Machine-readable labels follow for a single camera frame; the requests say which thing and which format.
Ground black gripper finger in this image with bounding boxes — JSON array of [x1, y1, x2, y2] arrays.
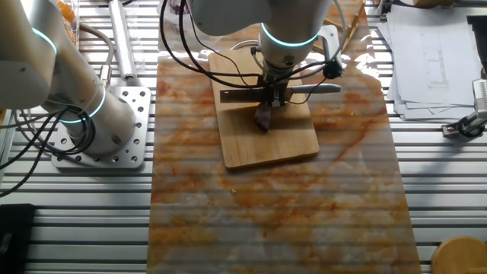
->
[[264, 89, 287, 108]]

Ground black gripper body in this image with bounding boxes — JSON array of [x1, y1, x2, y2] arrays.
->
[[262, 74, 288, 91]]

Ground red onion wedge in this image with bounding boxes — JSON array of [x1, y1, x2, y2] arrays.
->
[[253, 103, 273, 133]]

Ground steel kitchen knife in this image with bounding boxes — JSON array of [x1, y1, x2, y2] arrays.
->
[[219, 82, 342, 104]]

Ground wooden cutting board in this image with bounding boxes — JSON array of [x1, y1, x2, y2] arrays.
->
[[208, 39, 320, 170]]

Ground wooden peg rack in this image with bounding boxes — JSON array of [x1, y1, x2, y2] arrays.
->
[[311, 0, 366, 54]]

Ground marble pattern table mat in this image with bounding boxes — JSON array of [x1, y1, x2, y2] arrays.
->
[[146, 0, 423, 274]]

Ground white paper stack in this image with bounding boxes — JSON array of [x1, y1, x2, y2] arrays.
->
[[376, 3, 485, 122]]

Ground clear plastic fruit container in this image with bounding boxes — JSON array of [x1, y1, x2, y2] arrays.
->
[[56, 0, 81, 49]]

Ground orange fruit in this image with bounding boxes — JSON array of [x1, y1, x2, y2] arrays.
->
[[65, 25, 79, 45], [56, 0, 76, 22]]

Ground wooden stand round base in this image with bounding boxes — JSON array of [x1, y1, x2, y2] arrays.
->
[[430, 235, 487, 274]]

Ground black box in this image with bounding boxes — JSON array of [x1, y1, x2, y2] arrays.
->
[[0, 203, 37, 274]]

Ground black wrist cables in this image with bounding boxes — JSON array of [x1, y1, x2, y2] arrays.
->
[[159, 0, 345, 106]]

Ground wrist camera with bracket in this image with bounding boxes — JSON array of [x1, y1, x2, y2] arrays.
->
[[317, 24, 346, 80]]

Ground silver depth camera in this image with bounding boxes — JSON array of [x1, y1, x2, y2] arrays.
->
[[471, 78, 487, 117], [377, 0, 395, 20]]

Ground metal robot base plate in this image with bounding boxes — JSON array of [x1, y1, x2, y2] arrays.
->
[[51, 85, 152, 170]]

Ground grey cable metal connector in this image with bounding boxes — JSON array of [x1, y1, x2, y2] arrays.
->
[[78, 22, 116, 89]]

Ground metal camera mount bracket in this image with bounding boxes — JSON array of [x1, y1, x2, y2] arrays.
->
[[441, 109, 487, 139]]

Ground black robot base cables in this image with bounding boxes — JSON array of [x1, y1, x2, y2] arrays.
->
[[0, 106, 97, 197]]

